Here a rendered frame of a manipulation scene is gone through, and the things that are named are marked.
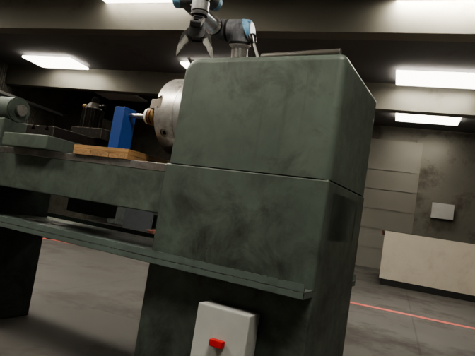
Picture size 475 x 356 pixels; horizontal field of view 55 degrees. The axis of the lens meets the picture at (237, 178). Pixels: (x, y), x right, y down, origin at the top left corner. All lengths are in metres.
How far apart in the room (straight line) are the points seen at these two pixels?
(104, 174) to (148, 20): 4.46
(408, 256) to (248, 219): 6.16
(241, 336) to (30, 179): 1.26
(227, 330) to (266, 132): 0.61
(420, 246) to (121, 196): 6.14
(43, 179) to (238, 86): 1.01
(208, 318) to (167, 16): 5.02
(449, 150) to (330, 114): 9.82
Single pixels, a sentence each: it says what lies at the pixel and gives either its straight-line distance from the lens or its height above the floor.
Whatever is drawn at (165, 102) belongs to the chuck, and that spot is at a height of 1.10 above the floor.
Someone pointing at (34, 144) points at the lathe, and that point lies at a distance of 2.13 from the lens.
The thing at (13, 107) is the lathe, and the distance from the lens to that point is 2.65.
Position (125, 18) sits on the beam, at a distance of 6.41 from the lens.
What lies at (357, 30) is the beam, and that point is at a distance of 5.28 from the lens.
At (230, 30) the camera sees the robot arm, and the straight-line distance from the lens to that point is 2.47.
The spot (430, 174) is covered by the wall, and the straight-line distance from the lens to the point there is 11.05.
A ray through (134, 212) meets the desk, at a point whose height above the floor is 0.37.
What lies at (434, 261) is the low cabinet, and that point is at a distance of 7.52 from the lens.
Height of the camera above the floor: 0.72
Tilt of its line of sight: 4 degrees up
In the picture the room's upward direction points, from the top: 9 degrees clockwise
